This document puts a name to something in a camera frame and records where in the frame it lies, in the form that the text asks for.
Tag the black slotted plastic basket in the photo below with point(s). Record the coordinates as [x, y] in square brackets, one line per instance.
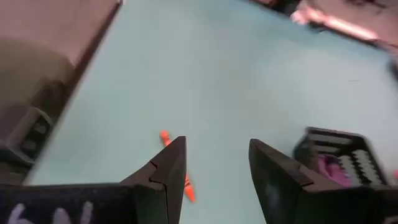
[335, 140]

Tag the green table mat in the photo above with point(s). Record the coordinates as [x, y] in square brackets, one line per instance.
[217, 77]

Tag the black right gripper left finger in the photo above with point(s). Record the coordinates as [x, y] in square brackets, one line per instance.
[168, 168]

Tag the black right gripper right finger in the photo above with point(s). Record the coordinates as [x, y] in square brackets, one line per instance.
[273, 177]

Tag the orange crayon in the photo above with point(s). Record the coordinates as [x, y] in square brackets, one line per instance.
[164, 137]

